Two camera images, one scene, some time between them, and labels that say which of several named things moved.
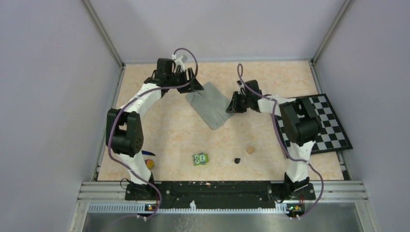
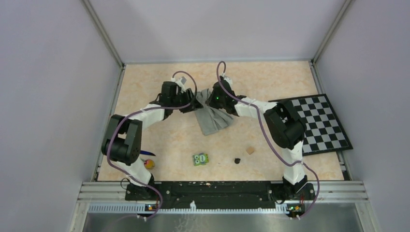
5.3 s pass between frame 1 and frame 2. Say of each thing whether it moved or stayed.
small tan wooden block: stayed
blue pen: stayed
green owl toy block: stayed
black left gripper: moved
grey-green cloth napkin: moved
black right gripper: moved
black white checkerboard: stayed
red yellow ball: stayed
